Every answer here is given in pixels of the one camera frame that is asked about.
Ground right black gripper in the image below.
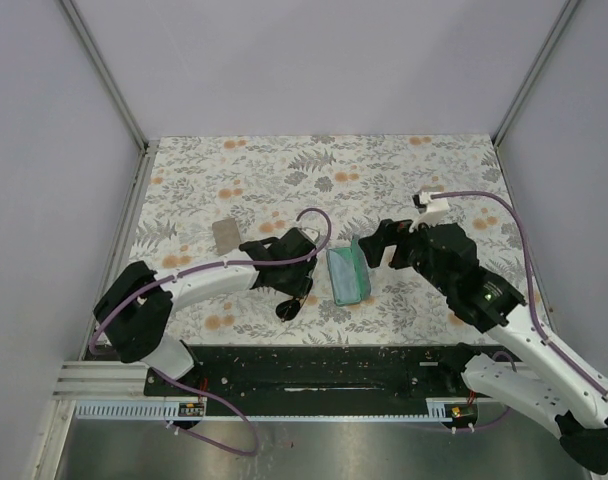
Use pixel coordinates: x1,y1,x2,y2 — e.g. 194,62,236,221
357,212,454,296

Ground black aviator sunglasses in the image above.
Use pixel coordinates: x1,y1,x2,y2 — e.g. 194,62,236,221
275,296,308,322

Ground grey-blue glasses case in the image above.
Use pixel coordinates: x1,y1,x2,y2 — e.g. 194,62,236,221
326,235,371,307

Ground brown glasses case green lining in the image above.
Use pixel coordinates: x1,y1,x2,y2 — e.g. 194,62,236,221
212,217,241,256

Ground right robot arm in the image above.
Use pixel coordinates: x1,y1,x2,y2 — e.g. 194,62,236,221
358,220,608,475

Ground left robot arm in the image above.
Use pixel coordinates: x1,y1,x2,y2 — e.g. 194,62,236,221
93,228,317,395

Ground floral table mat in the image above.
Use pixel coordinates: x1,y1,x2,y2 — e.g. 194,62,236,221
129,135,526,345

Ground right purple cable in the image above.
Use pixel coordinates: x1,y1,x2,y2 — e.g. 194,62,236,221
413,188,608,433

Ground purple cable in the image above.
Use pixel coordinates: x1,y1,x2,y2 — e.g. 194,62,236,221
89,207,332,457
413,188,608,433

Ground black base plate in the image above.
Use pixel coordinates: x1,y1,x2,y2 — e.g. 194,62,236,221
142,342,500,399

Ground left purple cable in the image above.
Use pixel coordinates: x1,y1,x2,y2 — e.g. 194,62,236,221
89,207,332,457

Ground white slotted cable duct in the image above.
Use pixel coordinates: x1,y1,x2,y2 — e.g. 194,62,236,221
75,401,206,421

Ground aluminium front rail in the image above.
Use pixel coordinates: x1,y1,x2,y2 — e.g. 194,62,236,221
53,361,148,400

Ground right aluminium frame post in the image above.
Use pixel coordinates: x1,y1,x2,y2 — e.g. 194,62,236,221
491,0,584,150

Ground aluminium frame post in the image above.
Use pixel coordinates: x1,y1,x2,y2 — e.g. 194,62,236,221
491,0,584,150
56,0,149,152

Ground left aluminium frame post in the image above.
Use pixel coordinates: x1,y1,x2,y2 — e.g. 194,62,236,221
56,0,149,152

